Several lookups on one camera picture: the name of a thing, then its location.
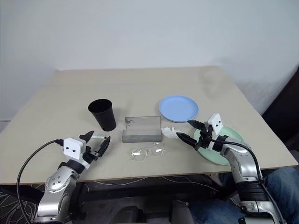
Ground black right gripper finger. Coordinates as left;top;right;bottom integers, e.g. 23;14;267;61
176;132;200;149
188;119;206;130

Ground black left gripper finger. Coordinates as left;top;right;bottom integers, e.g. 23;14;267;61
94;136;112;161
79;130;95;143

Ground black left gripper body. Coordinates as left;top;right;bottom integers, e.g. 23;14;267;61
80;141;100;165

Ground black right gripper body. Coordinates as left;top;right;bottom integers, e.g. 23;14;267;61
195;121;214;151

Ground white tissue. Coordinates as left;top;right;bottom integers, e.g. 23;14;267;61
161;126;180;140

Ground green plate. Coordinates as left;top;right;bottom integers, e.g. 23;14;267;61
193;125;245;167

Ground clear frame glasses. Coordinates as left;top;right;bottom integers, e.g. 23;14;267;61
130;142;165;161

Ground grey glasses case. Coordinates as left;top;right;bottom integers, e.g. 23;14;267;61
121;116;163;143

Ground blue plate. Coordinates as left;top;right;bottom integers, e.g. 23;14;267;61
158;94;199;124

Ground black cup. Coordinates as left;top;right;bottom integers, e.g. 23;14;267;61
87;98;117;132

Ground grey rounded shape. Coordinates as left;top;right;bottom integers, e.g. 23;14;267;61
171;199;195;224

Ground person's leg in blue jeans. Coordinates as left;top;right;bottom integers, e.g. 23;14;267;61
190;172;246;224
263;167;299;224

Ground dark brown cabinet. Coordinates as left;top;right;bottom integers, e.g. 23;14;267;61
261;66;299;154

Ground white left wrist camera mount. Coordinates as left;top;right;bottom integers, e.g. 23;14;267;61
63;137;91;169

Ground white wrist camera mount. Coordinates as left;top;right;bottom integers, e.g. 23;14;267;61
63;137;91;169
204;113;228;152

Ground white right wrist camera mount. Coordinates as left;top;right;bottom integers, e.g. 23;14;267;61
204;113;228;152

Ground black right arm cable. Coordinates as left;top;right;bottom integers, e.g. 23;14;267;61
210;139;285;224

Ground white cable under table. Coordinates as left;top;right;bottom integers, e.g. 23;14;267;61
86;175;220;192

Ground white floor cable tangle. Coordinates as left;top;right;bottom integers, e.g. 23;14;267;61
0;183;45;224

